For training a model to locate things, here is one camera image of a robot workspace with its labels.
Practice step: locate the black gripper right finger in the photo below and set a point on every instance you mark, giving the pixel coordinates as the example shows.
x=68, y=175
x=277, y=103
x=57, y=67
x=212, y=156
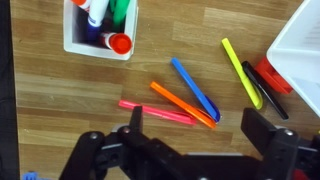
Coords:
x=257, y=129

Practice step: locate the orange marker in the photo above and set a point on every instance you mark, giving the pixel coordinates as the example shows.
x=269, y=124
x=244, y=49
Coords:
x=183, y=105

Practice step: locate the blue toy block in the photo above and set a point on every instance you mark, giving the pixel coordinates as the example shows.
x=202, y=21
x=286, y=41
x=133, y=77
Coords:
x=32, y=176

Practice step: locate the white plastic drawer unit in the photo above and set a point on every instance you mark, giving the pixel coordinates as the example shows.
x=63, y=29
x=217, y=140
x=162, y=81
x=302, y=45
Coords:
x=295, y=53

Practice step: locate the black marker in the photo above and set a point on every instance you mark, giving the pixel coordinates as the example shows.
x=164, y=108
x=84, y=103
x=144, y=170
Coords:
x=263, y=88

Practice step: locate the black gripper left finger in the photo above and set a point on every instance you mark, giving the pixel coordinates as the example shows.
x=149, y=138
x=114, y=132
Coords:
x=136, y=121

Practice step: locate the yellow marker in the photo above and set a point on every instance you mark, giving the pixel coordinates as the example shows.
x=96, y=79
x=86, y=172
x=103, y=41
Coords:
x=254, y=95

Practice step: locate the red capped glue stick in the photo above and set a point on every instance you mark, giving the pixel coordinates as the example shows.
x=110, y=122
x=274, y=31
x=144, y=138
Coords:
x=120, y=43

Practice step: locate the red toy block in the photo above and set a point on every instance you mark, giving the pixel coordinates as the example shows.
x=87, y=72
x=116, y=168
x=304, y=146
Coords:
x=272, y=77

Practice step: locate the white blue marker in holder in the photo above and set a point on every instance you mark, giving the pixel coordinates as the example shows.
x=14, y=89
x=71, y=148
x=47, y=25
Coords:
x=95, y=17

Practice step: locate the green marker in holder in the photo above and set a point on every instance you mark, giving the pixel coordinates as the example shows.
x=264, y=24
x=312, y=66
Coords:
x=119, y=10

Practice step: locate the white pen holder box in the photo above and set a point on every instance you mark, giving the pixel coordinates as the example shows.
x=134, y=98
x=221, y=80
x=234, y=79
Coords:
x=75, y=20

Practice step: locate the pink marker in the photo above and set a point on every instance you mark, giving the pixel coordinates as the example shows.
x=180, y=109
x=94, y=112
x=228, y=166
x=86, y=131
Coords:
x=164, y=114

